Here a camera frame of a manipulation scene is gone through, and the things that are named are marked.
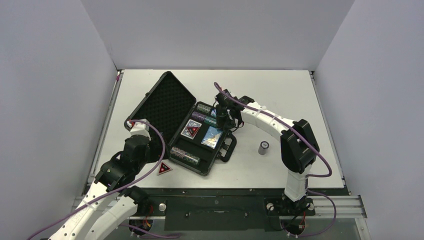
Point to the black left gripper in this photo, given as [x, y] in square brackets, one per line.
[157, 151]

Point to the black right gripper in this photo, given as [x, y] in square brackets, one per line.
[222, 118]

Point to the light blue chip stack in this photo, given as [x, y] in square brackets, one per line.
[213, 113]

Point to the blue ace card box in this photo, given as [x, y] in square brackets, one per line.
[212, 137]

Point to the yellow-blue chip stack bottom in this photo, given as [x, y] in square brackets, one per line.
[193, 159]

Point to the blue patterned card deck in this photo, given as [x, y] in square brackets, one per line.
[186, 130]

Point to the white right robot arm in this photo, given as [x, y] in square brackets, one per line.
[298, 145]

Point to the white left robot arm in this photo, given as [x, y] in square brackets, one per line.
[113, 195]

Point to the black poker set case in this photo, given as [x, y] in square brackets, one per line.
[168, 106]

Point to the green chip stack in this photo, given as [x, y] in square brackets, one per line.
[210, 121]

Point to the purple chip stack in case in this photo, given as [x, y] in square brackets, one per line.
[198, 116]

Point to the purple 500 chip stack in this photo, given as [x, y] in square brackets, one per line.
[263, 147]

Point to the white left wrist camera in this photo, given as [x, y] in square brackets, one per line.
[139, 128]

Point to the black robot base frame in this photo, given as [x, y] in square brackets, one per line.
[228, 209]

